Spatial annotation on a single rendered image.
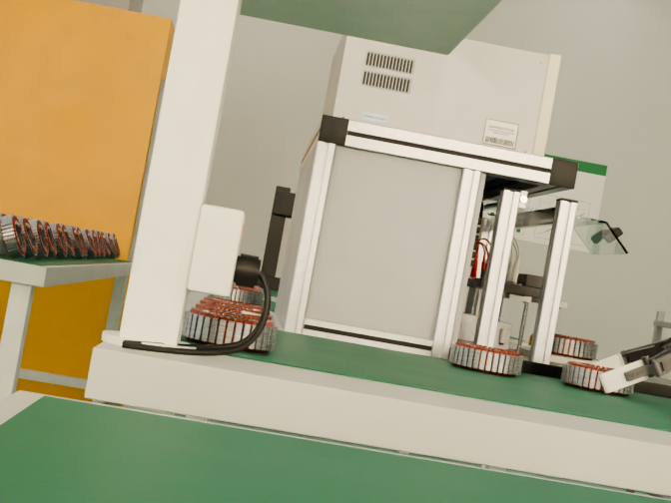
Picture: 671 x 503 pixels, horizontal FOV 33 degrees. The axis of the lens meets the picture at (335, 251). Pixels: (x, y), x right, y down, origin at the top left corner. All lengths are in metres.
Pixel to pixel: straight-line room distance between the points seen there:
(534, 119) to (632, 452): 1.01
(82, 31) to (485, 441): 4.75
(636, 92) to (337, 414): 6.91
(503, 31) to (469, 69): 5.68
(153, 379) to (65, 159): 4.56
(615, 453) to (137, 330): 0.50
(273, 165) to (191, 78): 6.25
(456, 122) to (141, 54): 3.74
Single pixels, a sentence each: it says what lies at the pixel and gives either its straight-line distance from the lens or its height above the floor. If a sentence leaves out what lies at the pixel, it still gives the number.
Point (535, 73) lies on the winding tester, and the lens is 2.08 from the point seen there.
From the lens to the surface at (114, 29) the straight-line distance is 5.69.
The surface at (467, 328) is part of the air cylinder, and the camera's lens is 2.32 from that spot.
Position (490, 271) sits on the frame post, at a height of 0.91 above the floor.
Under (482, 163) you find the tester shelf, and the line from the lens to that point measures 1.90.
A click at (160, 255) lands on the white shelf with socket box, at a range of 1.16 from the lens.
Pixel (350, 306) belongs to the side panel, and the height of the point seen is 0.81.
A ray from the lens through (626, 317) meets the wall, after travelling 7.83.
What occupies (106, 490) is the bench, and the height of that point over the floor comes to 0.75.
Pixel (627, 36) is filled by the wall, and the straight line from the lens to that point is 7.96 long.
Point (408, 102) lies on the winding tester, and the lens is 2.03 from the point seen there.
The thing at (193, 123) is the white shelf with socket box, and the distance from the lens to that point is 1.17.
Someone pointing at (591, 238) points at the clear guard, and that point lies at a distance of 2.55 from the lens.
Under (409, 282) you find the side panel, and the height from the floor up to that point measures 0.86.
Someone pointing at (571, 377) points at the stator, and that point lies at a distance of 1.78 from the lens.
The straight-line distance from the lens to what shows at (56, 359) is 5.64.
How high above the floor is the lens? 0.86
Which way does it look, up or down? 1 degrees up
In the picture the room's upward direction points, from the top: 10 degrees clockwise
